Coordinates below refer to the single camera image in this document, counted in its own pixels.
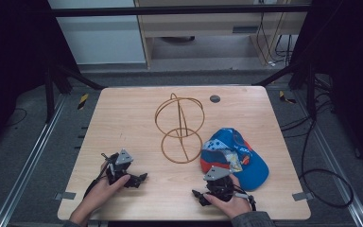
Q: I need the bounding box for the bundle of hanging cables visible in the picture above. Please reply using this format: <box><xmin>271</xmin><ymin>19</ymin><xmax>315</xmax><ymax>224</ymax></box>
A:
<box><xmin>255</xmin><ymin>11</ymin><xmax>295</xmax><ymax>68</ymax></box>

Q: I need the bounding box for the person's right hand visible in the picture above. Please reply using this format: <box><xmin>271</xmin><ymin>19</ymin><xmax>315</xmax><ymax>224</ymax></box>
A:
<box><xmin>202</xmin><ymin>174</ymin><xmax>253</xmax><ymax>220</ymax></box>

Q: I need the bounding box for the black metal frame bar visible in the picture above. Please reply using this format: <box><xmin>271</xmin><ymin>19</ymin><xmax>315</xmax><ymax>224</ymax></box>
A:
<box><xmin>47</xmin><ymin>4</ymin><xmax>312</xmax><ymax>18</ymax></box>

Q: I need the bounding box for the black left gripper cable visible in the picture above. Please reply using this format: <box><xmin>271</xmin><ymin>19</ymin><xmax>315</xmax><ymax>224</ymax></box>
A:
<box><xmin>82</xmin><ymin>168</ymin><xmax>108</xmax><ymax>200</ymax></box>

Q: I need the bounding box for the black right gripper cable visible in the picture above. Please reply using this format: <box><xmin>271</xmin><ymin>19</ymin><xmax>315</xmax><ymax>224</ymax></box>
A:
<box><xmin>232</xmin><ymin>183</ymin><xmax>257</xmax><ymax>212</ymax></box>

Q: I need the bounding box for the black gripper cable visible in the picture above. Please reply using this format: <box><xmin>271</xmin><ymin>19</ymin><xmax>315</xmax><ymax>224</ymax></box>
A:
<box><xmin>82</xmin><ymin>168</ymin><xmax>108</xmax><ymax>200</ymax></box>
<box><xmin>232</xmin><ymin>183</ymin><xmax>257</xmax><ymax>212</ymax></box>

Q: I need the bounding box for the gold wire hat stand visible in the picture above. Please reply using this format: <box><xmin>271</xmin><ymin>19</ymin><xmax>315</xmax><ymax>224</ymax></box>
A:
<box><xmin>154</xmin><ymin>92</ymin><xmax>206</xmax><ymax>165</ymax></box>

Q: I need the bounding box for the aluminium floor rail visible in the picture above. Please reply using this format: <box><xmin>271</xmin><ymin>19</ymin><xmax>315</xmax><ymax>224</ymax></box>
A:
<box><xmin>296</xmin><ymin>90</ymin><xmax>363</xmax><ymax>227</ymax></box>
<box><xmin>0</xmin><ymin>94</ymin><xmax>68</xmax><ymax>227</ymax></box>

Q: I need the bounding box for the yellow black striped tape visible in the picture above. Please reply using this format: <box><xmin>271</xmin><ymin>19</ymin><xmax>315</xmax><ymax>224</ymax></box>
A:
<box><xmin>77</xmin><ymin>93</ymin><xmax>90</xmax><ymax>111</ymax></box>
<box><xmin>278</xmin><ymin>90</ymin><xmax>298</xmax><ymax>105</ymax></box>

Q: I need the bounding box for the grey metal table bracket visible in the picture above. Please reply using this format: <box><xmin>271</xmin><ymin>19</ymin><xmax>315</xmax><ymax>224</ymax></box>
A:
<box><xmin>54</xmin><ymin>191</ymin><xmax>78</xmax><ymax>201</ymax></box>
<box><xmin>291</xmin><ymin>190</ymin><xmax>315</xmax><ymax>202</ymax></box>

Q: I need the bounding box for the person's left hand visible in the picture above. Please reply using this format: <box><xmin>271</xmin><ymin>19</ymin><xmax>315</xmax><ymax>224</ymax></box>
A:
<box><xmin>69</xmin><ymin>161</ymin><xmax>131</xmax><ymax>226</ymax></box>

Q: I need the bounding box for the long black floor cable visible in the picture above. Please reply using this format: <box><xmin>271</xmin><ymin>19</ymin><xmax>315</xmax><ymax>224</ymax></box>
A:
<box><xmin>279</xmin><ymin>91</ymin><xmax>355</xmax><ymax>209</ymax></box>

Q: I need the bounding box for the thin black floor cable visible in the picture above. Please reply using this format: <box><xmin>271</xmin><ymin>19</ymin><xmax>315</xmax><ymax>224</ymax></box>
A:
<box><xmin>5</xmin><ymin>107</ymin><xmax>28</xmax><ymax>128</ymax></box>

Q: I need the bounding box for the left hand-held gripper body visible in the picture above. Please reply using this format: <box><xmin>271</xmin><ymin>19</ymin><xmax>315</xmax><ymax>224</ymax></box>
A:
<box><xmin>101</xmin><ymin>148</ymin><xmax>134</xmax><ymax>187</ymax></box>

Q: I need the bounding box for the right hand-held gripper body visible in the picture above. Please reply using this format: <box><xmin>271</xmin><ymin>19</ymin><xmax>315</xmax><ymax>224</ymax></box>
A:
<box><xmin>202</xmin><ymin>166</ymin><xmax>236</xmax><ymax>203</ymax></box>

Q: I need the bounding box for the black curtain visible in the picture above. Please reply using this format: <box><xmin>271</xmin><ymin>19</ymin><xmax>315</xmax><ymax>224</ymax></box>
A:
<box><xmin>0</xmin><ymin>0</ymin><xmax>80</xmax><ymax>160</ymax></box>
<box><xmin>287</xmin><ymin>0</ymin><xmax>363</xmax><ymax>178</ymax></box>

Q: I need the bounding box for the blue patterned baseball cap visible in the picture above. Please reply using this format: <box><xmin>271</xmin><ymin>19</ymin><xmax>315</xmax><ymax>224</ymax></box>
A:
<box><xmin>199</xmin><ymin>127</ymin><xmax>270</xmax><ymax>192</ymax></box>

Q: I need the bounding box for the white cabinet panel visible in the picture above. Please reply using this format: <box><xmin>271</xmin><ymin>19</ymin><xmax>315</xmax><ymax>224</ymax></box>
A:
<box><xmin>47</xmin><ymin>0</ymin><xmax>147</xmax><ymax>66</ymax></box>

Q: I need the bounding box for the black metal stand leg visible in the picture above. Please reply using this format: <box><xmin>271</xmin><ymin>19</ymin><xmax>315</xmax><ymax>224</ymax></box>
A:
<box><xmin>43</xmin><ymin>61</ymin><xmax>106</xmax><ymax>125</ymax></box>
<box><xmin>251</xmin><ymin>61</ymin><xmax>318</xmax><ymax>119</ymax></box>

